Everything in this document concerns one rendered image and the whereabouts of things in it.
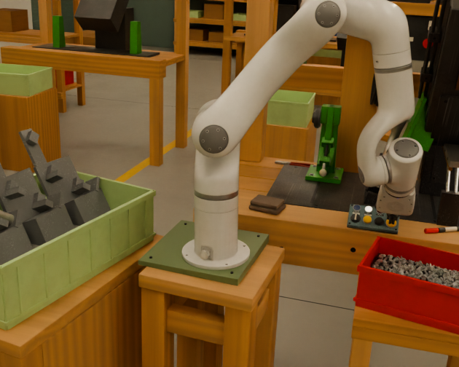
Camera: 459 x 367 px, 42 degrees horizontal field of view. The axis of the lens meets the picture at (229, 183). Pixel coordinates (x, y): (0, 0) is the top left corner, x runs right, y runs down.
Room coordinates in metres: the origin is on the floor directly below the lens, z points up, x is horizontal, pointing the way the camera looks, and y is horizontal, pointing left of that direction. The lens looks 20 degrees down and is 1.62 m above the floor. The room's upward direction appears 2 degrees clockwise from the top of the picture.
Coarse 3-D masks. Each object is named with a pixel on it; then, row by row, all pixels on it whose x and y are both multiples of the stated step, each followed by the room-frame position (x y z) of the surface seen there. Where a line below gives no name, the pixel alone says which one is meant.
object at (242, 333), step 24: (144, 288) 1.40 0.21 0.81; (144, 312) 1.40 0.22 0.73; (168, 312) 1.40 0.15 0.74; (192, 312) 1.39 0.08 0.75; (240, 312) 1.32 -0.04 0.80; (264, 312) 1.51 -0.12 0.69; (144, 336) 1.40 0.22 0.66; (168, 336) 1.41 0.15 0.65; (192, 336) 1.37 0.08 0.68; (216, 336) 1.35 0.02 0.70; (240, 336) 1.31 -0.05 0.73; (264, 336) 1.54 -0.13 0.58; (144, 360) 1.40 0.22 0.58; (168, 360) 1.41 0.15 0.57; (192, 360) 1.62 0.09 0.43; (240, 360) 1.31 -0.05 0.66; (264, 360) 1.54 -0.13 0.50
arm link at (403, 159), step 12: (396, 144) 1.46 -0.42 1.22; (408, 144) 1.45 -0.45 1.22; (384, 156) 1.48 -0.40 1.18; (396, 156) 1.43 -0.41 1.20; (408, 156) 1.42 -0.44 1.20; (420, 156) 1.43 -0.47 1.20; (396, 168) 1.44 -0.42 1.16; (408, 168) 1.43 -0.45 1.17; (396, 180) 1.45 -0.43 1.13; (408, 180) 1.46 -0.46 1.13
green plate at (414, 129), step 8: (424, 96) 1.85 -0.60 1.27; (424, 104) 1.83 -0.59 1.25; (416, 112) 1.86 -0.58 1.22; (424, 112) 1.84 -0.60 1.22; (416, 120) 1.83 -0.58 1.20; (424, 120) 1.84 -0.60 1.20; (408, 128) 1.88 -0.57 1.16; (416, 128) 1.84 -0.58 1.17; (424, 128) 1.84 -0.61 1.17; (408, 136) 1.84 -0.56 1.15; (416, 136) 1.84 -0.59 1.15; (424, 136) 1.84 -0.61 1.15; (424, 144) 1.84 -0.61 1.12
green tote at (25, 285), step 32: (128, 192) 1.78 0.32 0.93; (96, 224) 1.50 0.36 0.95; (128, 224) 1.63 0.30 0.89; (32, 256) 1.29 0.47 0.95; (64, 256) 1.39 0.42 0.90; (96, 256) 1.50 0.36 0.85; (0, 288) 1.21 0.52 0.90; (32, 288) 1.29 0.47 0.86; (64, 288) 1.38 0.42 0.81; (0, 320) 1.21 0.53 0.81
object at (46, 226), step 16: (0, 176) 1.59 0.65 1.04; (16, 176) 1.64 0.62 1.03; (32, 176) 1.69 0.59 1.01; (0, 192) 1.56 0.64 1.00; (32, 192) 1.66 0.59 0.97; (16, 208) 1.58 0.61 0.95; (64, 208) 1.66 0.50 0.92; (32, 224) 1.56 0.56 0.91; (48, 224) 1.58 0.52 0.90; (64, 224) 1.63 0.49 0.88; (32, 240) 1.56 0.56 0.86; (48, 240) 1.55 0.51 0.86
